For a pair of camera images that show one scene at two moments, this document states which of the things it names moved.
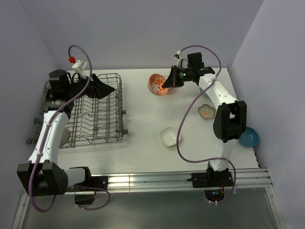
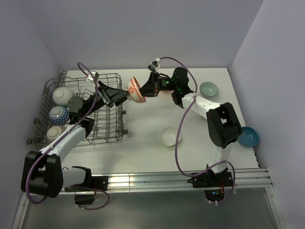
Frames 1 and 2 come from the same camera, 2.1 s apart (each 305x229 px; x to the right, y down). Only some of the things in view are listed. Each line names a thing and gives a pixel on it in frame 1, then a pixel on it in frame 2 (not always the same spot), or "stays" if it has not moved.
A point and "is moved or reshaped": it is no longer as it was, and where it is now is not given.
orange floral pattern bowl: x=155 y=82 is moved or reshaped
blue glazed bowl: x=249 y=138 stays
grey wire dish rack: x=91 y=121 stays
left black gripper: x=96 y=88 → x=109 y=95
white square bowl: x=168 y=136 stays
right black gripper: x=172 y=80 → x=151 y=88
